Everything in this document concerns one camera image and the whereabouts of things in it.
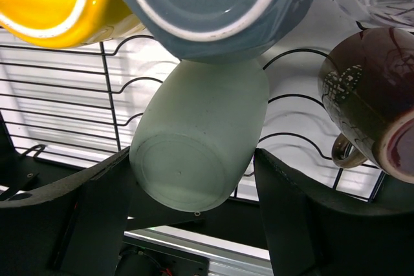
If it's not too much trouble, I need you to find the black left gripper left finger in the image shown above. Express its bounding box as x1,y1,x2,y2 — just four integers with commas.
1,148,135,275

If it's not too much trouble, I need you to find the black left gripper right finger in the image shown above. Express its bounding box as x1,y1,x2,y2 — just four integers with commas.
254,149,413,275

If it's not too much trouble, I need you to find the light green cup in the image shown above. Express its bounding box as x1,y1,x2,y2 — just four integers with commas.
129,59,270,212

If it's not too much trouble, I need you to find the brown mug black inside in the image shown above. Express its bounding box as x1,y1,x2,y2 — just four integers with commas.
318,27,413,183

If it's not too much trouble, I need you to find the yellow mug black handle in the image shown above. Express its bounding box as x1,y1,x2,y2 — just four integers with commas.
1,0,145,48

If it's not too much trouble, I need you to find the grey-blue ceramic mug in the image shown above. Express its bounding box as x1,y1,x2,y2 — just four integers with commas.
123,0,314,63

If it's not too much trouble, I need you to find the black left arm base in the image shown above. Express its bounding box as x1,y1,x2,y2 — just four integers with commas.
114,237,210,276

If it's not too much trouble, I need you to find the aluminium mounting rail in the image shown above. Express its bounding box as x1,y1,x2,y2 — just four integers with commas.
124,226,273,275

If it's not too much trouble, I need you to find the black wire dish rack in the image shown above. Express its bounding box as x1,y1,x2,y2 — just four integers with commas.
0,0,414,251

